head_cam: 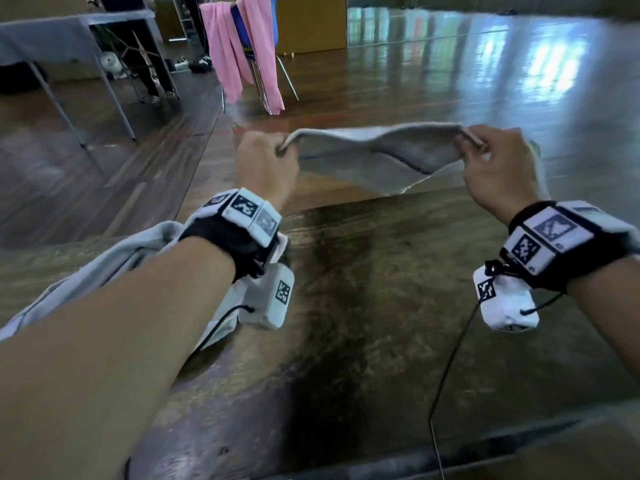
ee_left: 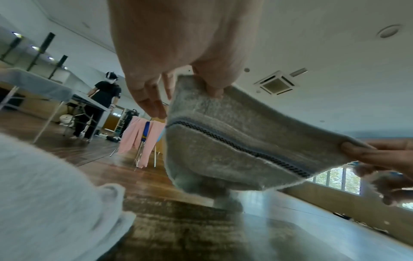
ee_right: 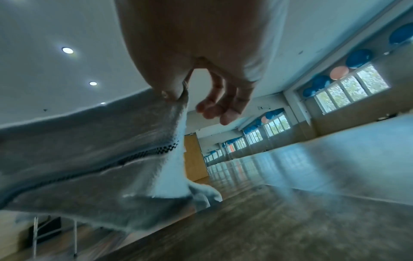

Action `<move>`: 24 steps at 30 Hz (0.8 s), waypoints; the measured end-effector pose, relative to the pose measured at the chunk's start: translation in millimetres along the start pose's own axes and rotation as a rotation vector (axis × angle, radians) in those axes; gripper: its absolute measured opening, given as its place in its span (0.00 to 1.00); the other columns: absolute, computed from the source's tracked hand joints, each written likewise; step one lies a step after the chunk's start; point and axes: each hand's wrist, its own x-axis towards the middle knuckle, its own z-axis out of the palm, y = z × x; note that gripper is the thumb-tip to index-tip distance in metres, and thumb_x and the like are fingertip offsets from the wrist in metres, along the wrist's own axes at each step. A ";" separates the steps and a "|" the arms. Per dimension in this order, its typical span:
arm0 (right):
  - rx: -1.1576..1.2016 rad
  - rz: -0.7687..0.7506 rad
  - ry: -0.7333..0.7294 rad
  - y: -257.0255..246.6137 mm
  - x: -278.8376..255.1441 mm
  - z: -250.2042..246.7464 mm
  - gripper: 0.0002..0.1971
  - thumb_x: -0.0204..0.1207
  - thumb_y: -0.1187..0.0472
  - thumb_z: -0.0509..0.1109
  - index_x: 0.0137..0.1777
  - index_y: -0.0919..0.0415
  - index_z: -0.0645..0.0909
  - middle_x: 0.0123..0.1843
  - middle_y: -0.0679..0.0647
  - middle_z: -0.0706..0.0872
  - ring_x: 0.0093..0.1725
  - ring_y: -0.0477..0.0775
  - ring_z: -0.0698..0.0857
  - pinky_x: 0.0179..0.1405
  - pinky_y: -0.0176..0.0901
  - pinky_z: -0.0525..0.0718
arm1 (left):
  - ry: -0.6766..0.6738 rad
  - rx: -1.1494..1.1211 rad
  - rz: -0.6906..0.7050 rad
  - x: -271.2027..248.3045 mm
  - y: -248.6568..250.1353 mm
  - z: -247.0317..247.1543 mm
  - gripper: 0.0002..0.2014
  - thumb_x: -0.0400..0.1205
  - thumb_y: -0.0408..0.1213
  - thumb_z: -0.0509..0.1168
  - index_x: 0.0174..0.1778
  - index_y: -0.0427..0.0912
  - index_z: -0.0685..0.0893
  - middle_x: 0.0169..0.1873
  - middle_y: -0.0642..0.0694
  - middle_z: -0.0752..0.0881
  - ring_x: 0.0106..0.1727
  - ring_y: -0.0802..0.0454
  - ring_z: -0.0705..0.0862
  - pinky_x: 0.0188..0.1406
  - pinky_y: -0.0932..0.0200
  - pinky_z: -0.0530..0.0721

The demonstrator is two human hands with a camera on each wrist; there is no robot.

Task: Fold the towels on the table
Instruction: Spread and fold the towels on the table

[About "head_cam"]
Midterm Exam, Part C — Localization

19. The grey folding table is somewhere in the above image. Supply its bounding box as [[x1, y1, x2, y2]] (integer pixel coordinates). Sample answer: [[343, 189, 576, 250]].
[[0, 9, 179, 151]]

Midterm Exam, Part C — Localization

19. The person's right forearm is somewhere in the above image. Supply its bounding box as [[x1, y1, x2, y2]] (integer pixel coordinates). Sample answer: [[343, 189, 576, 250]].
[[567, 254, 640, 383]]

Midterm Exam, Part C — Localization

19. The white floor fan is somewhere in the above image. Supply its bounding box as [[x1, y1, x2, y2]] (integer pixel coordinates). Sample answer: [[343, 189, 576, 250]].
[[99, 50, 126, 78]]

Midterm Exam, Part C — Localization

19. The black wrist marker band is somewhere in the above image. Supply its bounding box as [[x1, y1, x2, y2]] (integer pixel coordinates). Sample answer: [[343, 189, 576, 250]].
[[179, 187, 283, 281], [499, 199, 640, 293]]

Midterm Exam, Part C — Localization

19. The light grey smooth towel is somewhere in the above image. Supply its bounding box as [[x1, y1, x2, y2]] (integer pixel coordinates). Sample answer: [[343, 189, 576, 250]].
[[0, 220, 291, 353]]

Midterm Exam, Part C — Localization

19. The grey terry towel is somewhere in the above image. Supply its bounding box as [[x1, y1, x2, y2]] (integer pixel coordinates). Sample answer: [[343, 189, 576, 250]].
[[276, 122, 543, 197]]

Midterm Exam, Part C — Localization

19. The person's right hand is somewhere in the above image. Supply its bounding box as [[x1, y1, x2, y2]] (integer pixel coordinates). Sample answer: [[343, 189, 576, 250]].
[[455, 124, 551, 227]]

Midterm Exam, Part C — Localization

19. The pink cloth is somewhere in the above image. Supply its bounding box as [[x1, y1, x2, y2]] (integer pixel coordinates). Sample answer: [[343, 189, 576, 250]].
[[235, 0, 286, 115], [199, 0, 255, 105]]

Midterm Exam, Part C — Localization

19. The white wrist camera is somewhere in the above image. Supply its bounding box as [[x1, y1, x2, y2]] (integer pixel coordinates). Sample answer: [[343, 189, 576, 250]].
[[239, 262, 296, 331], [472, 264, 541, 333]]

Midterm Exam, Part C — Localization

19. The person's left hand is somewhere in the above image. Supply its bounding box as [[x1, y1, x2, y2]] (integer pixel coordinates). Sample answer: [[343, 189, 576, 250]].
[[235, 130, 301, 213]]

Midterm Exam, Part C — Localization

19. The black camera cable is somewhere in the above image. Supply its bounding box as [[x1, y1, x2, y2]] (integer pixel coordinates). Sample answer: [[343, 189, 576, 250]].
[[427, 274, 501, 480], [192, 304, 256, 355]]

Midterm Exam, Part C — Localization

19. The blue chair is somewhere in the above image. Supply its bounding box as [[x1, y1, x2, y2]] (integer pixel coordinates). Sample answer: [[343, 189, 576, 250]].
[[219, 0, 301, 115]]

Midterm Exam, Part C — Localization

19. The black left wrist marker band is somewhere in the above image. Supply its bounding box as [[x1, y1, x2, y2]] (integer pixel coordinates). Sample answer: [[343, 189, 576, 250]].
[[179, 187, 283, 281]]

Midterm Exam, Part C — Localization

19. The black right wrist marker band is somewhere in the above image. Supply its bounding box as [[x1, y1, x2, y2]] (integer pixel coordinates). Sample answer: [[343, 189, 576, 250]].
[[499, 199, 640, 293]]

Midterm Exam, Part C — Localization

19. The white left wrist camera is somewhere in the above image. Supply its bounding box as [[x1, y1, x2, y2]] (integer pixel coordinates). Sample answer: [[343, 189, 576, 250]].
[[239, 262, 296, 331]]

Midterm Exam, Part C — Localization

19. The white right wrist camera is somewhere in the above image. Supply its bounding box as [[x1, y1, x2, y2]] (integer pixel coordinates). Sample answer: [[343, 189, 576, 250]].
[[472, 264, 541, 333]]

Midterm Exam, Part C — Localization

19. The yellow wooden door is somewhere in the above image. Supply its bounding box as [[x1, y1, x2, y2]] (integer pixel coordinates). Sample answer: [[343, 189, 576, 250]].
[[275, 0, 349, 55]]

